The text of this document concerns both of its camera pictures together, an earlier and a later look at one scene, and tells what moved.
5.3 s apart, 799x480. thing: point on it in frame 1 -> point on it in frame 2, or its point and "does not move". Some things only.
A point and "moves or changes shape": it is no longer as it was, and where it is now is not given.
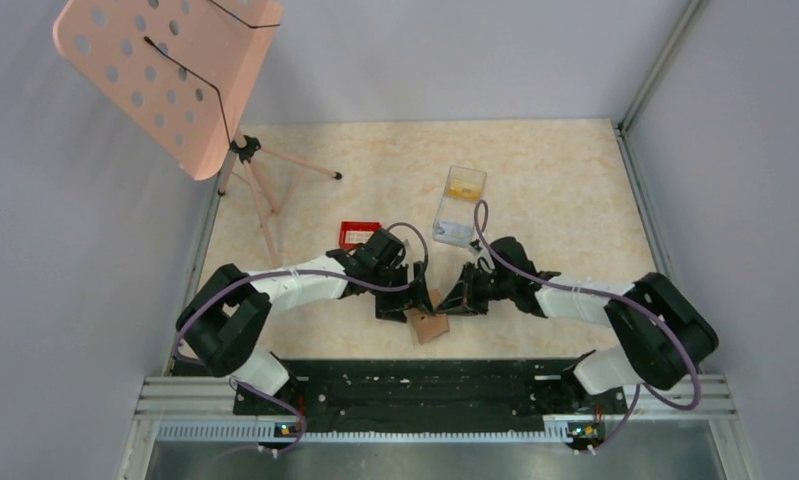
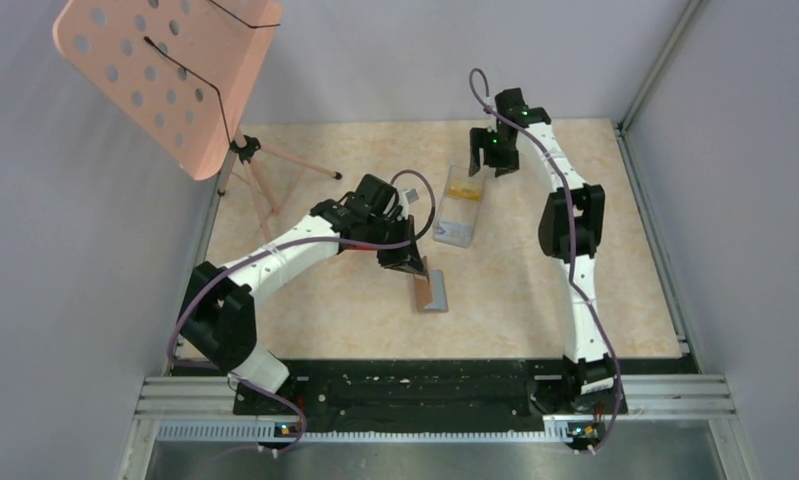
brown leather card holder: x=427 y=325 moves or changes shape
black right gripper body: x=489 y=286 -> x=490 y=150
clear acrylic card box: x=455 y=221 does not move
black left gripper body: x=394 y=275 -> x=396 y=229
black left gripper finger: x=391 y=305 -> x=406 y=258
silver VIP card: x=457 y=232 does not move
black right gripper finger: x=457 y=301 -> x=477 y=138
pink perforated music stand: x=182 y=74 does not move
